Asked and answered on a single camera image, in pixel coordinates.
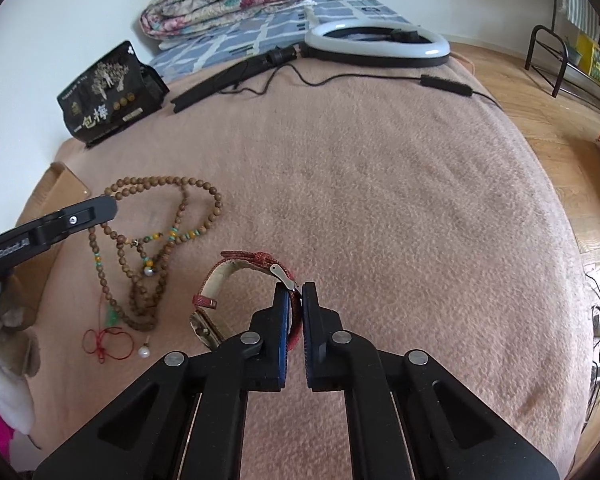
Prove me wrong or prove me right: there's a red string pearl pendant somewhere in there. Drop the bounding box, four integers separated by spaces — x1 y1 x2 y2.
82 290 136 364

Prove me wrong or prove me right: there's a folded floral quilt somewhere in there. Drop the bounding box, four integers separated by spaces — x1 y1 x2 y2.
140 0 317 41

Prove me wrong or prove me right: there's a blue checked bed sheet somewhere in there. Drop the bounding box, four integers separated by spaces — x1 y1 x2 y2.
150 0 417 83

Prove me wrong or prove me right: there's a tan fleece blanket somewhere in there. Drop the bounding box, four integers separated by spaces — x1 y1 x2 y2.
15 42 597 480

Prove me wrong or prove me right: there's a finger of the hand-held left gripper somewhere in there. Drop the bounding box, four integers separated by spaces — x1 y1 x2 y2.
32 195 119 252

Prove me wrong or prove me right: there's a shallow cardboard box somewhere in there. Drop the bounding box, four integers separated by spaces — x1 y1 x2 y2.
10 161 92 313

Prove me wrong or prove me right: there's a black ring light cable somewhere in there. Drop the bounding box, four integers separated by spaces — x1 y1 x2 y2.
219 62 502 111

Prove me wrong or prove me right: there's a black folded tripod stand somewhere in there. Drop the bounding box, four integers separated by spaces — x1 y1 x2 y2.
170 42 308 114

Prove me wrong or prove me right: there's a red strap wristwatch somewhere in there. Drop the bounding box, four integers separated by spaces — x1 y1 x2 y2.
190 251 301 352

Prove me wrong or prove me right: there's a white ring light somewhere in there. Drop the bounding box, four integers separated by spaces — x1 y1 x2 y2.
304 22 452 67

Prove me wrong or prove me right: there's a yellow box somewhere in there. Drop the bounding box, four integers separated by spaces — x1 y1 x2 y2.
575 30 600 87

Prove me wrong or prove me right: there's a black snack bag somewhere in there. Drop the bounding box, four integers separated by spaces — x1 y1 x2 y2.
57 41 171 150

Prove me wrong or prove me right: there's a brown wooden bead necklace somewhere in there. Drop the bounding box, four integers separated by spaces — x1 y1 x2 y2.
87 175 224 332

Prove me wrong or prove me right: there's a black metal clothes rack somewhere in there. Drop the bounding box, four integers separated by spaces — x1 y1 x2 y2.
525 0 600 117

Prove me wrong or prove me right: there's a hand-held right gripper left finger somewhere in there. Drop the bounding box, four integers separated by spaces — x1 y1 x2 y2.
32 284 289 480

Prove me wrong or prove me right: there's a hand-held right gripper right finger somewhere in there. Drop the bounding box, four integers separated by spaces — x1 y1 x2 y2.
301 282 559 480

